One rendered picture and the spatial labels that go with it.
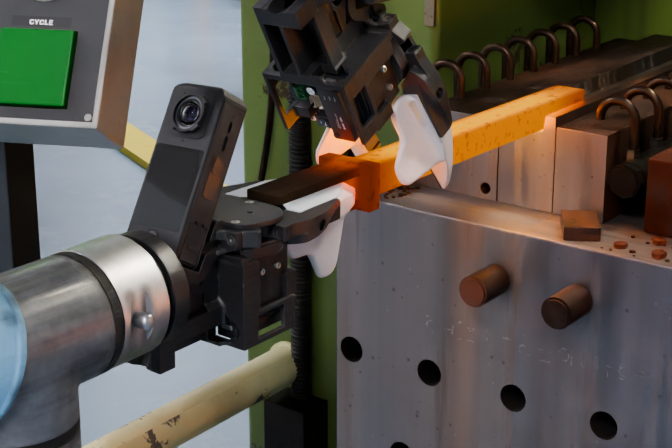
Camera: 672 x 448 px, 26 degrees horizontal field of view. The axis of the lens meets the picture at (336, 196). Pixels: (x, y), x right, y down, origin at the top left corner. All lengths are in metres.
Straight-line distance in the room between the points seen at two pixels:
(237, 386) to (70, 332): 0.79
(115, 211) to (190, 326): 3.29
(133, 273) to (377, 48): 0.25
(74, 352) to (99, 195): 3.54
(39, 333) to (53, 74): 0.62
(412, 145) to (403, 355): 0.33
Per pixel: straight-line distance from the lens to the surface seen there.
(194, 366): 3.18
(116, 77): 1.41
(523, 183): 1.27
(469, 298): 1.21
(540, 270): 1.21
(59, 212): 4.21
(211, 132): 0.89
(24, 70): 1.40
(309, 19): 0.95
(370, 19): 1.00
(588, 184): 1.24
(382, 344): 1.33
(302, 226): 0.93
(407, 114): 1.03
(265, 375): 1.62
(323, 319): 1.63
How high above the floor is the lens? 1.31
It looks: 18 degrees down
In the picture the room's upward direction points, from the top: straight up
